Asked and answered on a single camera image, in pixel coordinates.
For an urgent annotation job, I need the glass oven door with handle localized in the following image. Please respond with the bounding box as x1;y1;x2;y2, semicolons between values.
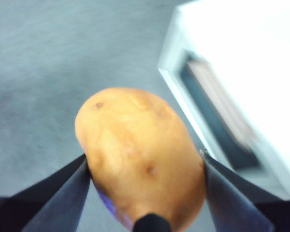
157;48;290;196

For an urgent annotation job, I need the brown potato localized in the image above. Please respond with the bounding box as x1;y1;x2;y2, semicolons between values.
74;87;206;232

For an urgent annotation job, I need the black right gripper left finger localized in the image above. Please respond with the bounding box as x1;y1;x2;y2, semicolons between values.
0;154;91;232

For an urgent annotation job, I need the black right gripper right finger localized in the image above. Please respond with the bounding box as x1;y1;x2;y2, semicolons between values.
202;150;290;232

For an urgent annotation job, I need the cream Toshiba toaster oven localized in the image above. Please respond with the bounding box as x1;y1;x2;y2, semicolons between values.
157;0;290;201

